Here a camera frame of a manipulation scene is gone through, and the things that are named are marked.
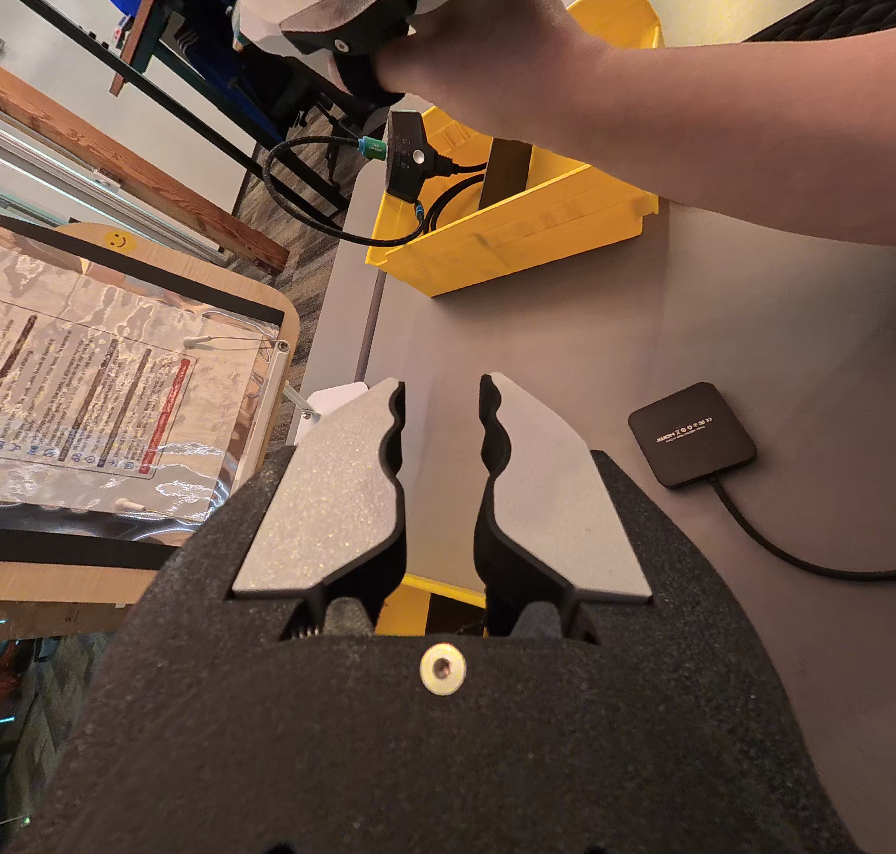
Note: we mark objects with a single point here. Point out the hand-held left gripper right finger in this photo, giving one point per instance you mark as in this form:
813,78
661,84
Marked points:
567,518

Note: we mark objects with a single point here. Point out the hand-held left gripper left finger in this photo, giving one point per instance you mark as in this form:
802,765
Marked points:
322,518

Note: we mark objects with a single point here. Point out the black switch box with button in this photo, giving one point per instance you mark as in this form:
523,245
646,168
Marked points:
406,154

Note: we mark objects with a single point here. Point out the yellow plastic bin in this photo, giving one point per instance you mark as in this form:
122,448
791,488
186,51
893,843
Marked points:
409,605
546,231

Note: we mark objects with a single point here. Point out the person's right forearm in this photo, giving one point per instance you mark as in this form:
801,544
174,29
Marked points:
735,126

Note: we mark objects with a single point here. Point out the person's right hand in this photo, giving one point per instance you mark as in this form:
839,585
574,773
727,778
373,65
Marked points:
490,49

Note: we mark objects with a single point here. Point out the white board stand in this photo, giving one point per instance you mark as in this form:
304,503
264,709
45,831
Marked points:
336,399

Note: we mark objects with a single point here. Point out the black bin divider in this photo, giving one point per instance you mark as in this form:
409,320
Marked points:
505,171

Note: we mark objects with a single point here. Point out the wooden instruction board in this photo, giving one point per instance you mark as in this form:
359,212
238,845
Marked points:
105,392

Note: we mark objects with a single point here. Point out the black quilted pad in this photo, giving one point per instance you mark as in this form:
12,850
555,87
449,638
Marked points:
840,7

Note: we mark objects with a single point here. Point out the black metal desk frame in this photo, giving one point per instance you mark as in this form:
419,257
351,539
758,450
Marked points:
175,105

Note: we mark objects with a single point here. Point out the wooden post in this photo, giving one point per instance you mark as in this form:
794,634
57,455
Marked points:
140,168

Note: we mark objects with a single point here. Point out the silver aluminium rail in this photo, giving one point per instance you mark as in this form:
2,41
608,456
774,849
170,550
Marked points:
84,175

